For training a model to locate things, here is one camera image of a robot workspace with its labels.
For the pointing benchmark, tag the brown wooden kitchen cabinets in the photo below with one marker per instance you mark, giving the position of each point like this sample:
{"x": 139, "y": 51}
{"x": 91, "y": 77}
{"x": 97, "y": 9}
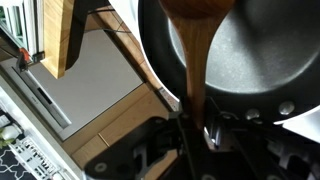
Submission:
{"x": 126, "y": 126}

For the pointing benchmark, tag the aluminium frame rail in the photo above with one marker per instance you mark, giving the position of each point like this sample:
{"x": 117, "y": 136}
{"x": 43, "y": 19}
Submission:
{"x": 20, "y": 23}

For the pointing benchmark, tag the wooden spoon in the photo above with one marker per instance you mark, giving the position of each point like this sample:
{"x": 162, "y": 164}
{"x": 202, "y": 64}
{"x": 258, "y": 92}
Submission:
{"x": 196, "y": 50}

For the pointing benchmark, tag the white dish rack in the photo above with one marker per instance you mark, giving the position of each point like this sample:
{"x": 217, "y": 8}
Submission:
{"x": 36, "y": 160}

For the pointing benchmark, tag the orange clamp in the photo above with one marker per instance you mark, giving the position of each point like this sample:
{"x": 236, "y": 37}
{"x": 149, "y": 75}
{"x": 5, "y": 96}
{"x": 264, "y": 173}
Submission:
{"x": 25, "y": 58}

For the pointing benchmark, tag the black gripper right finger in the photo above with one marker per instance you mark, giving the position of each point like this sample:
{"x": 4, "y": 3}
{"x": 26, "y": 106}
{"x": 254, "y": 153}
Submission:
{"x": 246, "y": 163}

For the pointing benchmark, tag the black frying pan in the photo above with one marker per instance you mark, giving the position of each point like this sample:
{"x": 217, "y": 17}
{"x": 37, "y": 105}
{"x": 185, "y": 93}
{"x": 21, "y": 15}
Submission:
{"x": 266, "y": 50}

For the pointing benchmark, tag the grey dishwasher front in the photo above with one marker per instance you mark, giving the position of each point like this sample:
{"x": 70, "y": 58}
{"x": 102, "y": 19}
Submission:
{"x": 90, "y": 76}

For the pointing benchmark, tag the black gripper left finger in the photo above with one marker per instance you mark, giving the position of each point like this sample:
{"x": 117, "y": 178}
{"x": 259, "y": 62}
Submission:
{"x": 113, "y": 160}

